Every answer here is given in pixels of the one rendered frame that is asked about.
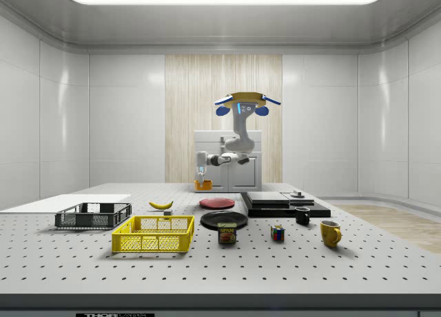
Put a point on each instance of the black plate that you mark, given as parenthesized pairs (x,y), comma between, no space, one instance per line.
(220,217)

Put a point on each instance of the dark grey basket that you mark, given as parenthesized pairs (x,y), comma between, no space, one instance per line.
(89,220)

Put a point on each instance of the puzzle cube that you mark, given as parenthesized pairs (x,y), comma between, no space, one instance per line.
(277,233)

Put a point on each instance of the yellow mug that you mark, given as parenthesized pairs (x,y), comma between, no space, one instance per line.
(329,234)

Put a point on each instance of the white cabinet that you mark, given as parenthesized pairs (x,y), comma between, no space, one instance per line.
(241,179)

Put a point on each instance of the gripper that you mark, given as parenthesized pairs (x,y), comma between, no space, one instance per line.
(200,174)

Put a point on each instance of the black mug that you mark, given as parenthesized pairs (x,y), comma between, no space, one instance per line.
(302,216)

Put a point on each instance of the banana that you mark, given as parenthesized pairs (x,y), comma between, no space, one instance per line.
(161,205)

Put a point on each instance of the red plate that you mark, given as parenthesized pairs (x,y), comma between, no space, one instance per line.
(217,203)

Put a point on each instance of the white board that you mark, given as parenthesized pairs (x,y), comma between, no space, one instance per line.
(51,202)

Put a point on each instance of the yellow bowl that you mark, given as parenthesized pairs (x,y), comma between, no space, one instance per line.
(207,186)

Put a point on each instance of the flat-sided can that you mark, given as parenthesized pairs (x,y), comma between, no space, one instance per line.
(227,234)

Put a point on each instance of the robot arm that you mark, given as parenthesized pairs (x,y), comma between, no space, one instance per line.
(241,124)

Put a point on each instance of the yellow basket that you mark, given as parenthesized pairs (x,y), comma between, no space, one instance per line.
(151,243)

